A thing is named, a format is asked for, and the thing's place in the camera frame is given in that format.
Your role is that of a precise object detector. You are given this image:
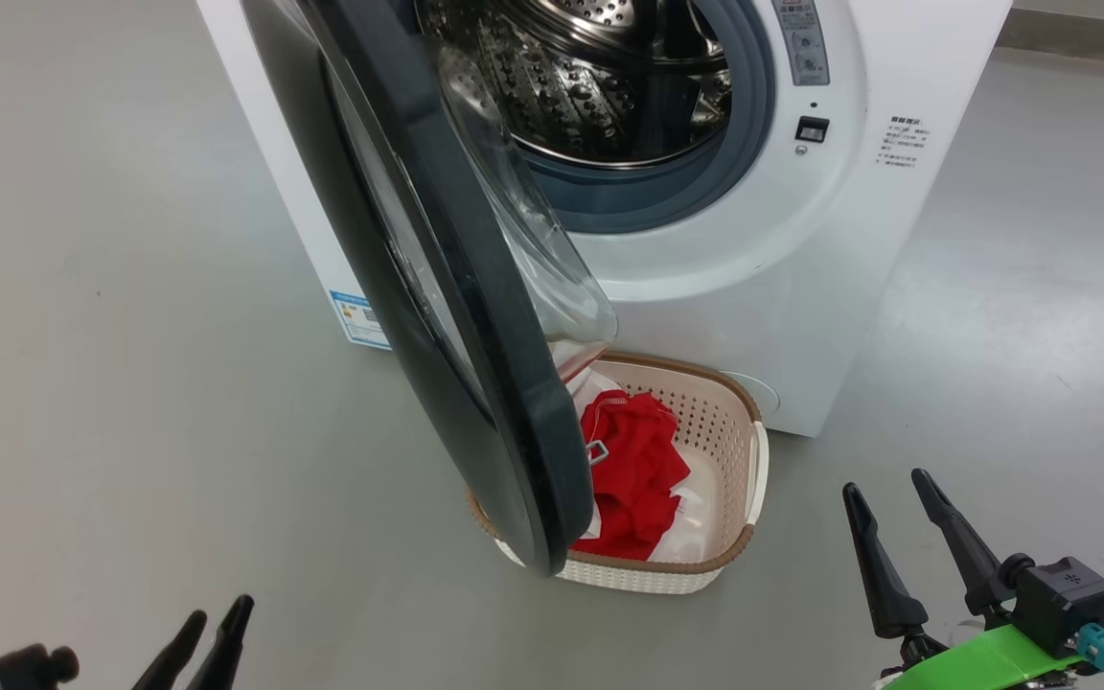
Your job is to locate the red and white garment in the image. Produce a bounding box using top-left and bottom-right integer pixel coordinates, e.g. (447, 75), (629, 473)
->
(566, 369), (718, 566)

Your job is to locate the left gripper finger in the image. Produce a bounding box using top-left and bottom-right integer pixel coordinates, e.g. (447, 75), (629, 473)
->
(186, 594), (255, 690)
(133, 609), (208, 690)

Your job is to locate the round drain filter cover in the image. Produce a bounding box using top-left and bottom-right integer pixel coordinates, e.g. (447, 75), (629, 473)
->
(720, 372), (781, 416)

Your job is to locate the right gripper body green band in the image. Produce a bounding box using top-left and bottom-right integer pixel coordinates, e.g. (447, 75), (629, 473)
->
(873, 613), (1090, 690)

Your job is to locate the cream laundry basket brown rim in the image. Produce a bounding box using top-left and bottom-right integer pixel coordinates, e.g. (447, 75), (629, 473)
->
(466, 352), (770, 595)

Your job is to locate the blue energy label sticker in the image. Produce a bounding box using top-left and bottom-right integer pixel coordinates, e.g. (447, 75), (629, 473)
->
(330, 290), (392, 351)

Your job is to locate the stainless steel washer drum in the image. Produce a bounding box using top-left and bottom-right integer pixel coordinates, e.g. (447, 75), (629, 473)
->
(415, 0), (735, 169)

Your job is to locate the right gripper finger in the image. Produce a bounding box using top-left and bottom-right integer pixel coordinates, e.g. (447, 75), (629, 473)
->
(911, 468), (1005, 617)
(842, 482), (930, 640)

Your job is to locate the white front-load washing machine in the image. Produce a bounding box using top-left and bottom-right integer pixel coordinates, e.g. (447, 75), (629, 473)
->
(195, 0), (1013, 437)

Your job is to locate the grey rubber door gasket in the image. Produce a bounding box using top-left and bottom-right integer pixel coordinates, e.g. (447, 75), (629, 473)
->
(523, 0), (778, 236)

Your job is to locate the black glass washing machine door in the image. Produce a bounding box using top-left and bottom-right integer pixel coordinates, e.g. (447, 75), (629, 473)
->
(241, 0), (620, 579)

